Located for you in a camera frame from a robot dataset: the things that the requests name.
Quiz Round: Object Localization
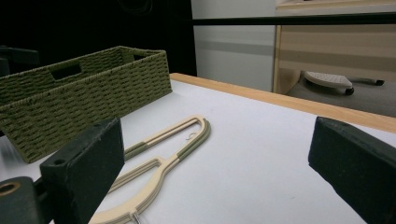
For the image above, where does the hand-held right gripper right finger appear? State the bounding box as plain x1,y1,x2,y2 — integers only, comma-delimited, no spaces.
307,116,396,224

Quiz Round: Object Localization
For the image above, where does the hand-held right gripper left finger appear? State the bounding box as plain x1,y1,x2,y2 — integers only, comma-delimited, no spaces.
39,117,126,224

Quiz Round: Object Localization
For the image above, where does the green woven basket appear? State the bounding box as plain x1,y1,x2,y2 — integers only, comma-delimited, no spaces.
0,45,173,164

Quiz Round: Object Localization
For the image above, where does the beige clothes hanger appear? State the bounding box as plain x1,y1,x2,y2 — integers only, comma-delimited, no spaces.
88,114,212,224

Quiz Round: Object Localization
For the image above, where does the rolling chair base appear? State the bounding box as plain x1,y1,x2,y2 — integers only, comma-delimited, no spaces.
301,70,386,96

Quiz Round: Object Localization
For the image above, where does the white table mat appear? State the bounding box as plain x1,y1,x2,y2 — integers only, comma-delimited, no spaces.
0,78,396,224

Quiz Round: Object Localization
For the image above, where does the wooden desk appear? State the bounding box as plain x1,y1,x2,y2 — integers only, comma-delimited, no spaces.
273,0,396,94

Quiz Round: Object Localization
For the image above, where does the black curtain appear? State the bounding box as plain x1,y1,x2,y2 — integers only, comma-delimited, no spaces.
0,0,198,78

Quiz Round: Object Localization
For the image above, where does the white cabinet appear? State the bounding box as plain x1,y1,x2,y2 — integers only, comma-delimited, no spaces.
190,0,278,92

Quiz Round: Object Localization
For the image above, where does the black horizontal frame bar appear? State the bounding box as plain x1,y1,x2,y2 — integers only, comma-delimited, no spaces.
191,12,396,26

